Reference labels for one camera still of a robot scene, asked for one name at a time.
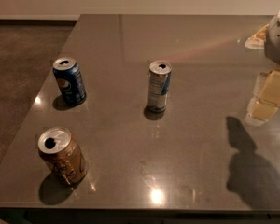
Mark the blue pepsi can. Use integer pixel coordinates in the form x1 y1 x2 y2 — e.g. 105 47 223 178
52 57 87 105

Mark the orange brown soda can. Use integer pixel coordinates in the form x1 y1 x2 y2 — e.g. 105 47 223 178
37 127 87 186

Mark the silver blue redbull can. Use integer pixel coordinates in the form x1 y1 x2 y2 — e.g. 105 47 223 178
147 61 172 113

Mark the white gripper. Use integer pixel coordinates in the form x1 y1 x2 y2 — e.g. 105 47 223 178
245 9 280 126

